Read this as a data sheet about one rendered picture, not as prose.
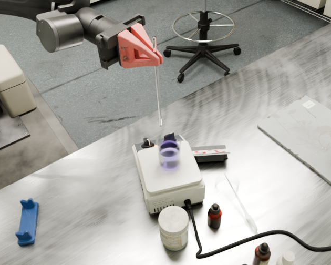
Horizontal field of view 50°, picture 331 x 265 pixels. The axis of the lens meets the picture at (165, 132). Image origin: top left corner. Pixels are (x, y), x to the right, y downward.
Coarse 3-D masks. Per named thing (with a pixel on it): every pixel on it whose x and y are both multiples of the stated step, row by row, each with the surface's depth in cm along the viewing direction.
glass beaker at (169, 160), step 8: (160, 136) 74; (168, 136) 75; (176, 136) 74; (160, 152) 72; (168, 152) 71; (176, 152) 72; (160, 160) 74; (168, 160) 73; (176, 160) 73; (168, 168) 75; (176, 168) 75
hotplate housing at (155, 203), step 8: (136, 152) 83; (136, 160) 81; (144, 184) 75; (200, 184) 75; (144, 192) 74; (160, 192) 74; (168, 192) 74; (176, 192) 74; (184, 192) 74; (192, 192) 75; (200, 192) 76; (152, 200) 73; (160, 200) 74; (168, 200) 75; (176, 200) 76; (184, 200) 76; (192, 200) 77; (200, 200) 78; (152, 208) 75; (160, 208) 76
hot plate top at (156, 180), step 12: (144, 156) 78; (156, 156) 78; (192, 156) 78; (144, 168) 76; (156, 168) 76; (180, 168) 76; (192, 168) 75; (144, 180) 74; (156, 180) 74; (168, 180) 74; (180, 180) 73; (192, 180) 73; (156, 192) 72
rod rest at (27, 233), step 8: (24, 200) 79; (32, 200) 79; (24, 208) 80; (32, 208) 80; (24, 216) 78; (32, 216) 78; (24, 224) 77; (32, 224) 77; (16, 232) 73; (24, 232) 73; (32, 232) 75; (24, 240) 74; (32, 240) 74
